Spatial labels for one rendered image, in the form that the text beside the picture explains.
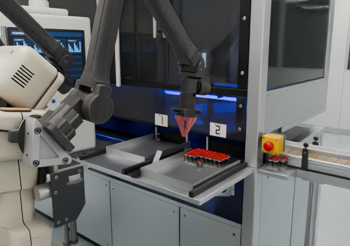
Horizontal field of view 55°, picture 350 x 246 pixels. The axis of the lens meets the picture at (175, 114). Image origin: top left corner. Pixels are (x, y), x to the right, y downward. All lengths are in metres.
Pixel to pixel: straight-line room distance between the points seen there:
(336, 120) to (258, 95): 4.76
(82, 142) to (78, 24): 0.66
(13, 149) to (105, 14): 0.40
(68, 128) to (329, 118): 5.56
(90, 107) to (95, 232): 1.69
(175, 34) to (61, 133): 0.47
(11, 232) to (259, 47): 1.06
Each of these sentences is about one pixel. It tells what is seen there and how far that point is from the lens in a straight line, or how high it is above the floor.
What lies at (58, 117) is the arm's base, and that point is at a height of 1.22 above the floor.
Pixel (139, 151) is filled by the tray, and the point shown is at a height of 0.88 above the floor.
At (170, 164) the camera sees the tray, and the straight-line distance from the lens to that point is 1.48.
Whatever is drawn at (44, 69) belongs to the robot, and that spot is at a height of 1.33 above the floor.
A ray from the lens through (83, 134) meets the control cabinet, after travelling 1.99.
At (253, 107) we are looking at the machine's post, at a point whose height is 1.14.
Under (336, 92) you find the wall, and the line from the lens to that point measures 6.06.
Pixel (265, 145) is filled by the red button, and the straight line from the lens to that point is 1.39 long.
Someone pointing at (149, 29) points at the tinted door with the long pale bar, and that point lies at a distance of 1.75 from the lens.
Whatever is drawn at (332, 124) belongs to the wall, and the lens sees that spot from 6.15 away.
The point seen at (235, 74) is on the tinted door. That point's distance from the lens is 1.46.
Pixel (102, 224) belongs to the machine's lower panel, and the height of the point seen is 0.25.
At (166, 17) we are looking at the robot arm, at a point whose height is 1.47.
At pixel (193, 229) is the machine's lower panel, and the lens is 1.80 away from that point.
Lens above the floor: 1.38
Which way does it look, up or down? 11 degrees down
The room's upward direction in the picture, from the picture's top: straight up
